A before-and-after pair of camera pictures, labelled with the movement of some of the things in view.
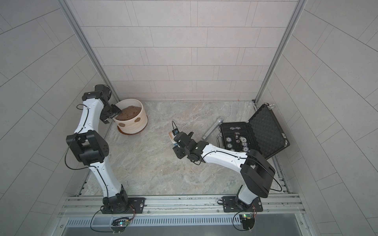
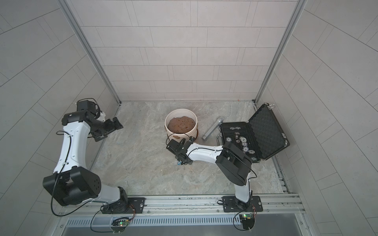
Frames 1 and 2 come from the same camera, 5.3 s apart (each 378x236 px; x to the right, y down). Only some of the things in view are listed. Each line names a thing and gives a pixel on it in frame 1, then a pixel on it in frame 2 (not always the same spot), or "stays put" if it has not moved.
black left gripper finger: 117,112 → 118,125
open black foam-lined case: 262,132 stays put
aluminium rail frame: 273,206 stays put
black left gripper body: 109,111 → 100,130
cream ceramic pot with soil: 133,118 → 181,123
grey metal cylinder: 218,121 stays put
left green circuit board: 121,222 stays put
